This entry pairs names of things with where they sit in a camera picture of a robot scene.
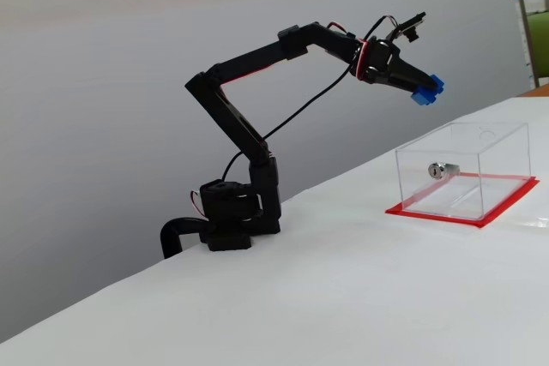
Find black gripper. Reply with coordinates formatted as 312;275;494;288
358;35;435;94

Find blue lego brick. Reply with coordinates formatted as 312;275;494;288
408;74;446;108

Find transparent plastic box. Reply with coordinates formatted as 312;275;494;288
395;121;532;221

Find silver cam lock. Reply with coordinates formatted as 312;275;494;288
427;161;461;181

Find brown wooden table edge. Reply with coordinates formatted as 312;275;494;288
516;85;549;99

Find green panel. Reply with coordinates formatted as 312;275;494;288
526;9;549;82

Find black table clamp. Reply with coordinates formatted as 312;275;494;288
160;216;211;260

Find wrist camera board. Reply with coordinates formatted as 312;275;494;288
384;9;428;45

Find red white servo wire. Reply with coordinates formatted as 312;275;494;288
226;63;278;84
328;21;374;83
190;189;207;218

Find thin black camera cable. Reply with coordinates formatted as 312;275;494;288
220;15;389;183

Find grey metal shelf post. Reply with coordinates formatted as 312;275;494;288
511;0;541;89

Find red tape frame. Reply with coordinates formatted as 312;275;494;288
384;171;540;229

